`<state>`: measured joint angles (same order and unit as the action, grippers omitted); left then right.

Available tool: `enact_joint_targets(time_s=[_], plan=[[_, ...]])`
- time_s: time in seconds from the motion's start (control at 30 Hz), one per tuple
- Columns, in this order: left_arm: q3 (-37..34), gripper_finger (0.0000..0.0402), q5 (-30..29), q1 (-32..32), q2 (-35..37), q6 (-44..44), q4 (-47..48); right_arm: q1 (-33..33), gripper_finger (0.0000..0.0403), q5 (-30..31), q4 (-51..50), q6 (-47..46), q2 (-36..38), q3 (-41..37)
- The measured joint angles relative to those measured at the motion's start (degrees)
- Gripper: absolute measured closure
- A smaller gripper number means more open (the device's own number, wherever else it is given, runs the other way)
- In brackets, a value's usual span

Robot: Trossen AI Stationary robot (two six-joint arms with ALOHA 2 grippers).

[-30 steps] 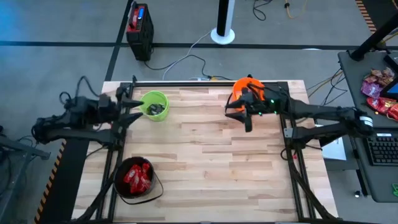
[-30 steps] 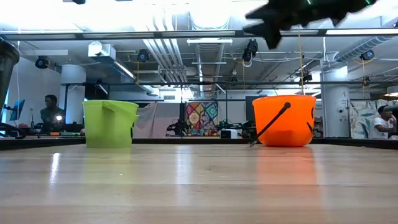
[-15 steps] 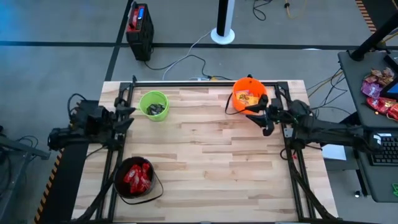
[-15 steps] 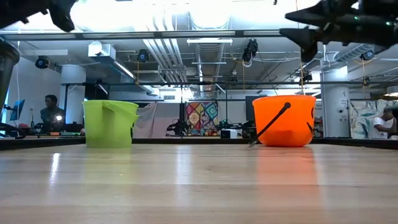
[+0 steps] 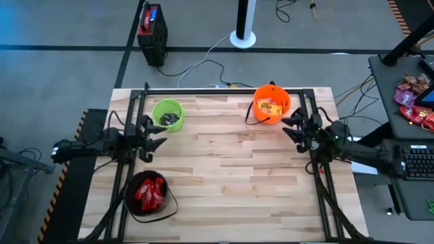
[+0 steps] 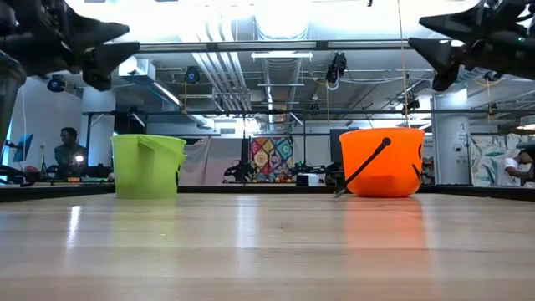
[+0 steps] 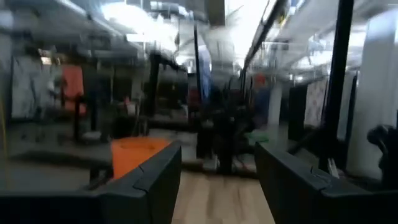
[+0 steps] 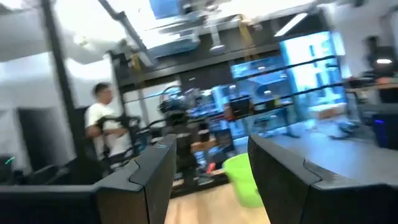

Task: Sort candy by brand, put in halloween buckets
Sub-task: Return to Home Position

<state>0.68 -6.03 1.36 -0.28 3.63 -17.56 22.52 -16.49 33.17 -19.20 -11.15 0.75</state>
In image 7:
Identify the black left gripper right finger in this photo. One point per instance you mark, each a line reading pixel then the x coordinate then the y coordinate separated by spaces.
pixel 326 208

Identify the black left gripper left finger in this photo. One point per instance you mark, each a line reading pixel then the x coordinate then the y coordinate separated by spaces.
pixel 93 208

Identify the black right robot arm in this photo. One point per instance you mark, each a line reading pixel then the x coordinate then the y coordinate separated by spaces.
pixel 225 140

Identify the orange plastic halloween bucket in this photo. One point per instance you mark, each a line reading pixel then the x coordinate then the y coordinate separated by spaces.
pixel 130 155

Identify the black machine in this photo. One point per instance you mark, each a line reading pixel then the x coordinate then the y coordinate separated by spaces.
pixel 385 149

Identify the orange hanging cloth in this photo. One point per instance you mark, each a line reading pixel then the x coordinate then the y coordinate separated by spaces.
pixel 73 87

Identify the person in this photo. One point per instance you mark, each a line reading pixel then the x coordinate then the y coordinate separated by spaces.
pixel 261 102

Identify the blue patterned panel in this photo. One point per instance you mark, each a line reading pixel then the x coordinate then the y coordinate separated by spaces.
pixel 205 77

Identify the black aluminium table frame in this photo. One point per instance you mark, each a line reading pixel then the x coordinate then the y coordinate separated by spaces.
pixel 337 77

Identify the black camera boom stand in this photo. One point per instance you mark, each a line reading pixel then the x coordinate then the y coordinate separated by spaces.
pixel 154 87

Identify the floral patterned wall hanging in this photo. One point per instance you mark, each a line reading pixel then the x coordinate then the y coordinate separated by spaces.
pixel 25 90

